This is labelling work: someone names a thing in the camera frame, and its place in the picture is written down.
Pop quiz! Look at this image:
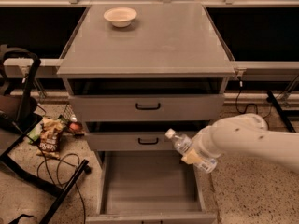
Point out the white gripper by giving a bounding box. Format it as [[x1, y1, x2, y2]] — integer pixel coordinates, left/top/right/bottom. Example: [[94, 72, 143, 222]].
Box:
[[181, 126, 221, 164]]

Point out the clear plastic water bottle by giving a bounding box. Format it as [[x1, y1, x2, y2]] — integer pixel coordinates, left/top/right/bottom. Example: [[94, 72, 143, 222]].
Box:
[[165, 129, 217, 173]]

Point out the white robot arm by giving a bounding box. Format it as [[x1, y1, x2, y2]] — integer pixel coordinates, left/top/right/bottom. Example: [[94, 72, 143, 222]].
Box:
[[182, 113, 299, 173]]

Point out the grey top drawer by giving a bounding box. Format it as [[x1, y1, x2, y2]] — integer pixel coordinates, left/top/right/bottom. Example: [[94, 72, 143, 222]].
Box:
[[69, 94, 224, 122]]

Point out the grey middle drawer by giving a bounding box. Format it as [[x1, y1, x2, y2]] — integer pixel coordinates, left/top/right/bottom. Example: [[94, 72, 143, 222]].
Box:
[[83, 131, 213, 152]]

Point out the grey open bottom drawer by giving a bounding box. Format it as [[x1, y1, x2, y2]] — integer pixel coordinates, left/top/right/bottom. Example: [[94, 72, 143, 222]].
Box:
[[86, 151, 216, 224]]

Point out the grey drawer cabinet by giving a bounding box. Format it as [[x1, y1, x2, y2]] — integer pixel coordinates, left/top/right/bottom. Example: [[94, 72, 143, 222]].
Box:
[[56, 1, 235, 170]]

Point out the black wheeled stand base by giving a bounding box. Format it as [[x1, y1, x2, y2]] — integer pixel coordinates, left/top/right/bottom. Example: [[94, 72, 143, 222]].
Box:
[[266, 91, 299, 133]]

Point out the red apple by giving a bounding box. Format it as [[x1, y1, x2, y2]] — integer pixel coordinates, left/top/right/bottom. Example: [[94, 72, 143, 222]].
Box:
[[68, 122, 82, 133]]

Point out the brown chip bag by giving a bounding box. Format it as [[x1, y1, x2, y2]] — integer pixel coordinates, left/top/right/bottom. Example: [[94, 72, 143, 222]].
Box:
[[36, 118, 64, 159]]

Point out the white paper bowl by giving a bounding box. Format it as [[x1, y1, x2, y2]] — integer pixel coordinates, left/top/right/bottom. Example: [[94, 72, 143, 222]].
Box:
[[104, 7, 137, 28]]

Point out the green snack bag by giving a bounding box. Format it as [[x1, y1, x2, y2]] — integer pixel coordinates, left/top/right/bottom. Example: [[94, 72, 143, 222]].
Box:
[[27, 123, 42, 144]]

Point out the black metal stand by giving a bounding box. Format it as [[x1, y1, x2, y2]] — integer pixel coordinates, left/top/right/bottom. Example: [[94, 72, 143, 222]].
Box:
[[0, 44, 90, 224]]

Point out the black power adapter cable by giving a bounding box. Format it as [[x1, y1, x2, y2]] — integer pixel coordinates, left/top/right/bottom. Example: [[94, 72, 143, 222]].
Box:
[[235, 75, 275, 119]]

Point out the black floor cable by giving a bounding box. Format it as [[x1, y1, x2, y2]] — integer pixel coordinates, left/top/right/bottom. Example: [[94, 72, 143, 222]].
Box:
[[36, 147, 87, 224]]

